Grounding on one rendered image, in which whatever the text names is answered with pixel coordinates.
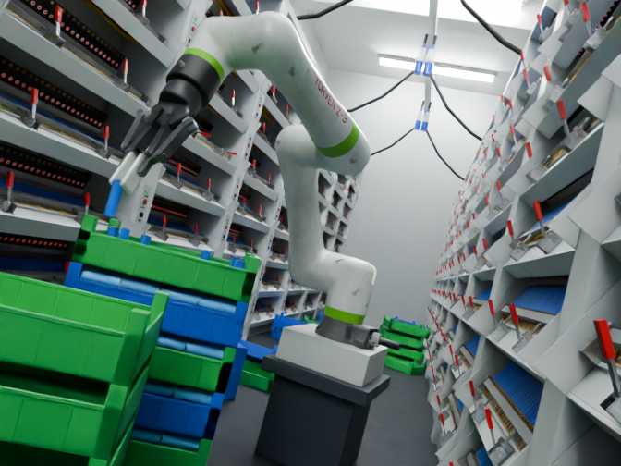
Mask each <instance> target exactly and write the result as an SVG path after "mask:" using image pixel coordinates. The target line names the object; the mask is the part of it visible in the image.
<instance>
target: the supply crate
mask: <svg viewBox="0 0 621 466"><path fill-rule="evenodd" d="M98 220H99V217H97V216H94V215H86V214H85V215H84V216H83V219H82V223H81V226H80V230H79V234H78V237H77V241H76V244H75V248H74V251H73V254H72V257H71V261H72V262H76V263H80V264H87V265H91V266H95V267H99V268H102V269H106V270H111V271H115V272H118V273H122V274H126V275H130V276H137V277H141V278H145V279H149V280H152V281H156V282H161V283H165V284H168V285H172V286H176V287H180V288H187V289H191V290H195V291H199V292H202V293H206V294H211V295H214V296H218V297H222V298H226V299H230V300H237V301H241V302H245V303H250V297H251V293H252V290H253V287H254V283H255V279H256V275H257V272H258V269H259V265H260V261H261V259H260V258H256V257H255V255H254V254H250V253H246V254H245V257H244V261H243V262H246V263H245V266H244V269H240V268H236V267H233V266H230V264H231V261H228V260H225V259H221V258H217V257H213V256H211V257H210V260H209V261H207V260H203V259H200V257H201V254H200V253H198V252H195V251H188V250H184V249H181V248H178V247H174V246H170V245H166V244H163V243H159V242H155V241H151V242H150V245H149V246H148V245H145V244H141V243H140V238H137V237H133V236H128V240H126V239H120V238H119V237H117V238H116V237H112V236H108V235H107V233H108V230H109V227H112V226H115V227H117V228H120V226H121V223H122V221H121V220H117V219H114V218H110V221H109V224H108V228H107V230H101V229H96V227H97V224H98Z"/></svg>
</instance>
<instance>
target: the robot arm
mask: <svg viewBox="0 0 621 466"><path fill-rule="evenodd" d="M246 69H256V70H260V71H261V72H262V73H263V74H264V75H265V76H266V77H267V78H268V79H269V80H270V81H271V83H272V84H273V85H274V86H275V87H276V88H277V89H278V91H280V92H281V93H282V94H283V96H284V97H285V98H286V100H287V101H288V102H289V104H290V105H291V106H292V108H293V109H294V111H295V112H296V114H297V115H298V117H299V119H300V121H301V122H302V124H303V125H298V124H296V125H290V126H288V127H286V128H284V129H283V130H281V132H280V133H279V134H278V136H277V138H276V141H275V152H276V156H277V160H278V164H279V166H280V171H281V175H282V180H283V184H284V190H285V196H286V209H287V218H288V232H289V256H288V271H289V274H290V276H291V277H292V279H293V280H294V281H295V282H296V283H297V284H299V285H301V286H303V287H306V288H312V289H315V290H318V291H321V292H324V293H326V294H327V298H326V302H325V310H324V315H323V319H322V320H321V322H320V323H319V324H318V325H317V326H316V328H315V333H316V334H318V335H319V336H322V337H325V338H328V339H331V340H333V341H337V342H340V343H344V344H348V345H354V346H355V347H358V348H360V349H368V348H373V347H377V348H378V347H379V346H380V345H381V346H384V347H387V348H389V349H392V350H397V351H399V349H400V344H399V343H396V342H394V341H391V340H388V339H385V338H383V336H382V335H381V334H380V333H377V332H378V329H377V328H374V327H371V326H367V325H363V324H362V323H363V320H364V318H365V317H366V314H367V311H368V307H369V304H370V300H371V294H372V290H373V286H374V282H375V278H376V275H377V271H376V268H375V267H374V266H373V265H372V264H369V263H368V262H365V261H363V260H361V259H357V258H353V257H350V256H346V255H343V254H339V253H334V252H330V251H327V250H326V249H325V248H324V245H323V235H322V229H321V221H320V213H319V201H318V169H324V170H327V171H331V172H335V173H337V174H341V175H346V176H350V175H355V174H357V173H358V172H360V171H361V170H362V169H364V168H365V166H366V165H367V164H368V163H369V161H370V157H371V146H370V144H369V142H368V140H367V139H366V137H365V135H364V134H363V132H362V131H361V129H360V128H359V126H358V125H357V123H356V122H355V121H354V119H353V118H352V117H351V115H350V114H349V113H348V112H347V110H346V109H345V108H344V107H343V106H342V105H341V104H340V103H339V102H338V101H337V100H336V98H335V97H334V95H333V94H332V93H331V91H330V90H329V88H328V87H327V85H326V84H325V82H324V81H323V79H322V77H321V76H320V74H319V72H318V71H317V69H316V67H315V66H314V65H313V63H312V62H311V60H310V59H309V57H308V55H307V52H306V50H305V48H304V46H303V44H302V42H301V40H300V38H299V36H298V32H297V30H296V28H295V26H294V24H293V23H292V22H291V20H290V19H289V18H287V17H286V16H284V15H283V14H281V13H278V12H273V11H265V12H262V13H257V14H253V15H248V16H242V17H209V18H206V19H205V20H203V21H202V22H201V23H200V24H199V25H198V26H197V27H196V29H195V31H194V32H193V35H192V38H191V40H190V43H189V46H188V47H187V49H186V50H185V52H184V53H183V54H182V56H181V57H180V58H179V59H178V60H177V62H176V63H175V65H174V66H173V67H172V69H171V70H170V72H169V73H168V74H167V76H166V79H165V80H166V85H165V86H164V88H163V89H162V91H161V92H160V95H159V102H158V103H157V104H156V105H155V106H153V107H152V109H151V110H149V111H145V112H144V111H143V110H142V109H139V110H138V111H137V115H136V119H135V121H134V122H133V124H132V126H131V128H130V130H129V132H128V134H127V136H126V138H125V139H124V141H123V143H122V144H121V148H122V149H123V150H124V152H125V153H126V155H125V156H124V158H123V159H122V160H121V162H120V163H119V165H118V169H117V170H116V172H115V173H114V174H113V175H112V176H111V178H110V179H109V180H108V182H109V183H110V184H111V185H113V182H114V179H115V180H117V179H119V180H122V181H121V182H120V186H121V187H122V188H123V189H124V190H125V192H126V193H127V194H129V195H130V194H131V193H132V192H133V191H134V189H135V188H136V187H137V185H138V184H139V182H140V180H141V179H142V178H144V177H145V176H146V175H147V174H148V172H149V171H150V169H151V168H152V166H153V165H155V164H156V163H160V162H161V164H165V163H166V162H167V161H168V159H169V158H170V157H171V156H172V155H173V154H174V153H175V151H176V150H177V149H178V148H179V147H180V145H181V144H182V143H183V142H184V141H185V140H186V139H187V137H188V136H189V135H191V134H192V133H193V132H195V131H196V130H198V126H197V125H196V123H195V121H194V119H193V118H194V117H195V115H196V114H197V112H198V111H199V109H200V108H201V109H205V108H206V106H207V105H208V103H209V102H210V101H211V100H212V98H213V96H214V95H215V93H216V91H217V90H218V88H219V87H220V85H221V84H222V82H223V81H224V79H225V78H226V76H227V75H228V74H229V73H230V72H232V71H238V70H246ZM148 147H149V148H148ZM147 148H148V149H147ZM146 150H147V151H146ZM163 153H164V154H163ZM143 154H144V155H145V156H144V155H143Z"/></svg>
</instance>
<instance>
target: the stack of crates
mask: <svg viewBox="0 0 621 466"><path fill-rule="evenodd" d="M169 297H170V293H167V292H162V291H159V290H157V291H156V292H155V293H154V297H153V300H152V306H148V305H144V304H140V303H137V302H132V301H128V300H121V299H117V298H113V297H108V296H104V295H101V294H96V293H92V292H89V291H85V290H80V289H76V288H69V287H65V286H61V285H57V284H53V283H49V282H45V281H41V280H37V279H33V278H28V277H25V276H17V275H13V274H9V273H5V272H1V271H0V466H123V465H124V461H125V458H126V454H127V452H128V445H129V442H130V438H131V435H132V432H133V428H134V424H135V422H136V418H137V414H138V411H139V407H140V401H141V398H142V395H143V391H144V388H145V385H146V381H147V377H148V374H149V371H150V367H151V364H152V357H153V354H154V351H155V347H156V344H157V340H158V337H159V334H160V330H161V327H162V323H163V320H164V314H165V310H166V307H167V303H168V300H169Z"/></svg>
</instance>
